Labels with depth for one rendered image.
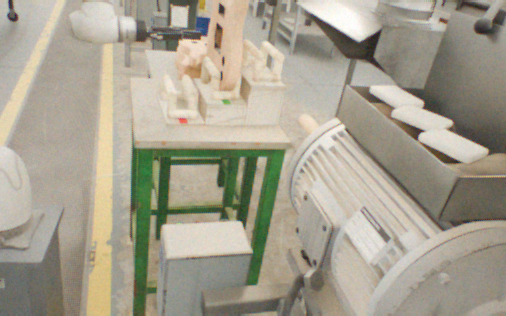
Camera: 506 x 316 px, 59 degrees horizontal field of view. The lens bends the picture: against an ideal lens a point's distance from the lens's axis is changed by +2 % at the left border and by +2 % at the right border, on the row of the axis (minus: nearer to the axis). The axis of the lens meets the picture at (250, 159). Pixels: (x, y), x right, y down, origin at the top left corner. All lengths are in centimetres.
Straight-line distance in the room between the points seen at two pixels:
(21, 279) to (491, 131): 128
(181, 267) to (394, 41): 53
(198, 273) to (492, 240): 48
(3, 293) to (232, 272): 89
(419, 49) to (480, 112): 17
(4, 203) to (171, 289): 70
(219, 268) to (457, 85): 50
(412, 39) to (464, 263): 40
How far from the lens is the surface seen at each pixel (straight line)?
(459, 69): 76
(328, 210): 68
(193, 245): 82
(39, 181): 307
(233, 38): 158
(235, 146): 161
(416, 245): 57
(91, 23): 162
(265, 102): 172
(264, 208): 182
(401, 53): 81
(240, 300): 85
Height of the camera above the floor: 165
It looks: 29 degrees down
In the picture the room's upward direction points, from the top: 10 degrees clockwise
